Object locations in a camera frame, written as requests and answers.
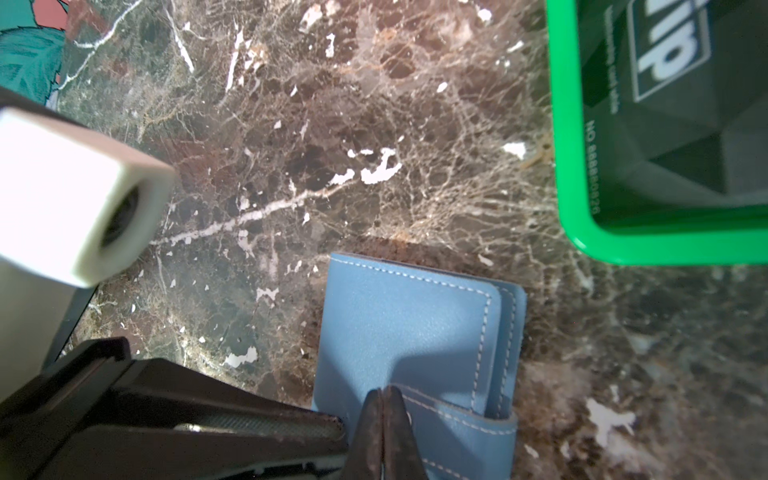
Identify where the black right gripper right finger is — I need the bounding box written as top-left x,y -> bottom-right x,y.
382,386 -> 428,480

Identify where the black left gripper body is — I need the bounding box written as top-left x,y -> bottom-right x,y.
1,337 -> 347,479

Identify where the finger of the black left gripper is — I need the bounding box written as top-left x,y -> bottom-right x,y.
119,359 -> 346,442

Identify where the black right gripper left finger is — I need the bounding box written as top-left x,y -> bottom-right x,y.
340,389 -> 383,480

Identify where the blue leather card holder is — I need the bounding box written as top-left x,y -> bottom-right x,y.
312,253 -> 527,479

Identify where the green plastic card tray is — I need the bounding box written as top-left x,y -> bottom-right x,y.
546,1 -> 767,266

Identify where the stack of credit cards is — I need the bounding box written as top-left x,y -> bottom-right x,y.
577,1 -> 767,225

